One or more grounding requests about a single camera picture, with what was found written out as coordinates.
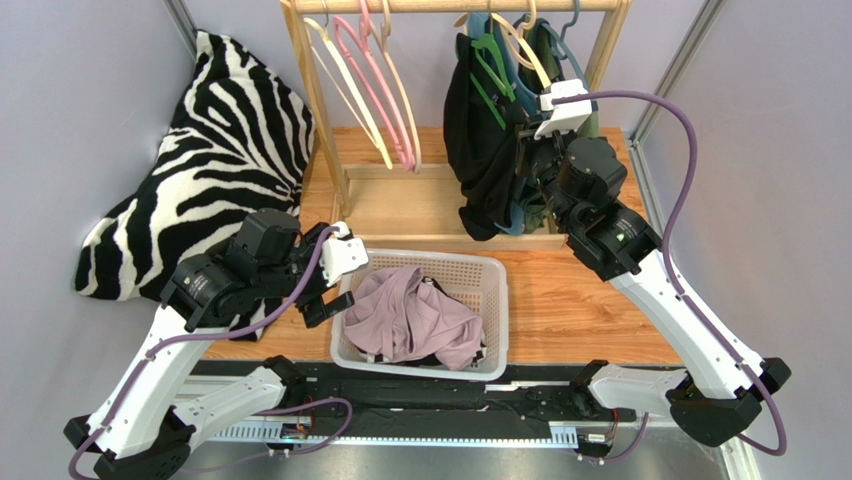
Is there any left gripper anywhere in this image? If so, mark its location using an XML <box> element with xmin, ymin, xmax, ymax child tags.
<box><xmin>256</xmin><ymin>222</ymin><xmax>355</xmax><ymax>326</ymax></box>

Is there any black top green trim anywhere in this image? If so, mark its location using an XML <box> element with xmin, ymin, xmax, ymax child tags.
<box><xmin>443</xmin><ymin>33</ymin><xmax>524</xmax><ymax>241</ymax></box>

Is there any mauve tank top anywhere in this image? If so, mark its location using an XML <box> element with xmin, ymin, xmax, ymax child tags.
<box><xmin>342</xmin><ymin>266</ymin><xmax>485</xmax><ymax>371</ymax></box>

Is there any cream hanger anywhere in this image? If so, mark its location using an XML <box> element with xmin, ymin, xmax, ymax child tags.
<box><xmin>303</xmin><ymin>1</ymin><xmax>393</xmax><ymax>170</ymax></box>

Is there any pink hanger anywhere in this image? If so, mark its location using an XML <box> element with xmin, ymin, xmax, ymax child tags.
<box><xmin>338</xmin><ymin>1</ymin><xmax>413</xmax><ymax>173</ymax></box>

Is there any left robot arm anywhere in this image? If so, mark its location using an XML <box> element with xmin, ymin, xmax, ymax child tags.
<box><xmin>64</xmin><ymin>209</ymin><xmax>369</xmax><ymax>479</ymax></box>

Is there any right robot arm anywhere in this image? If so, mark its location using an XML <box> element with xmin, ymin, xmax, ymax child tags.
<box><xmin>515</xmin><ymin>118</ymin><xmax>791</xmax><ymax>447</ymax></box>

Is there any blue tank top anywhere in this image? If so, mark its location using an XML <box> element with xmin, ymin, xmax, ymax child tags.
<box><xmin>465</xmin><ymin>13</ymin><xmax>539</xmax><ymax>236</ymax></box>

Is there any olive green tank top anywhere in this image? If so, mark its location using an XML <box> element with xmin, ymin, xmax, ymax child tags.
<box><xmin>518</xmin><ymin>17</ymin><xmax>600</xmax><ymax>234</ymax></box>

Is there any teal hanger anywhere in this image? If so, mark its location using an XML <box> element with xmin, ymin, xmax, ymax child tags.
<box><xmin>542</xmin><ymin>1</ymin><xmax>589</xmax><ymax>89</ymax></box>

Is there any green hanger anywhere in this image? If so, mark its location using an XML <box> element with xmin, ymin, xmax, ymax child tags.
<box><xmin>461</xmin><ymin>33</ymin><xmax>519</xmax><ymax>132</ymax></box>

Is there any wooden hanger with blue top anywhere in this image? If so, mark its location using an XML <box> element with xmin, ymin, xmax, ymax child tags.
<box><xmin>487</xmin><ymin>0</ymin><xmax>552</xmax><ymax>89</ymax></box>

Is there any wooden clothes rack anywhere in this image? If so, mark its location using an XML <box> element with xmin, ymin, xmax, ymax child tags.
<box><xmin>279</xmin><ymin>0</ymin><xmax>634</xmax><ymax>252</ymax></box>

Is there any white plastic basket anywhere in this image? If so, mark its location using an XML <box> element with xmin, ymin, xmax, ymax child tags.
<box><xmin>330</xmin><ymin>249</ymin><xmax>509</xmax><ymax>382</ymax></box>

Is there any zebra print blanket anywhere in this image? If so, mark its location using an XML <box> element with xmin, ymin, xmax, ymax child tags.
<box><xmin>73</xmin><ymin>30</ymin><xmax>316</xmax><ymax>301</ymax></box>

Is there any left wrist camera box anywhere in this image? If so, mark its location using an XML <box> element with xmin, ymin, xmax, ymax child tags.
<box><xmin>319</xmin><ymin>221</ymin><xmax>369</xmax><ymax>287</ymax></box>

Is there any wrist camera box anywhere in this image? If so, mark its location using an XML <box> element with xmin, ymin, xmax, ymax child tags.
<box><xmin>319</xmin><ymin>221</ymin><xmax>369</xmax><ymax>287</ymax></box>
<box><xmin>534</xmin><ymin>79</ymin><xmax>593</xmax><ymax>140</ymax></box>

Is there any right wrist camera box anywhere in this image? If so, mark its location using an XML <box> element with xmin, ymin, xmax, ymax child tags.
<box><xmin>534</xmin><ymin>79</ymin><xmax>593</xmax><ymax>140</ymax></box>

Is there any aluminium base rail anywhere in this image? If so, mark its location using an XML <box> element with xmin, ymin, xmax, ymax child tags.
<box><xmin>119</xmin><ymin>362</ymin><xmax>763</xmax><ymax>480</ymax></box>

